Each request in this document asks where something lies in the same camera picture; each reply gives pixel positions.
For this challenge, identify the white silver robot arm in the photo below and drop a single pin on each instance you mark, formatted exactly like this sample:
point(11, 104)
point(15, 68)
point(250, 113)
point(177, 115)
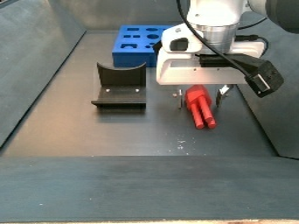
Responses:
point(224, 13)

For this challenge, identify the red three prong object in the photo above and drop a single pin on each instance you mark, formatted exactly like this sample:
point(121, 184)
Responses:
point(198, 102)

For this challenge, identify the blue foam shape board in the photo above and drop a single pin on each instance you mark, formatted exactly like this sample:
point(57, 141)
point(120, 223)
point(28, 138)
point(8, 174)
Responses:
point(133, 45)

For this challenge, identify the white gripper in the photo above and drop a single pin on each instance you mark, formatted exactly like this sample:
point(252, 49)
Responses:
point(177, 66)

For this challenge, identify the black curved fixture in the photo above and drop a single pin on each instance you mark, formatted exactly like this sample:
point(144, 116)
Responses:
point(121, 87)

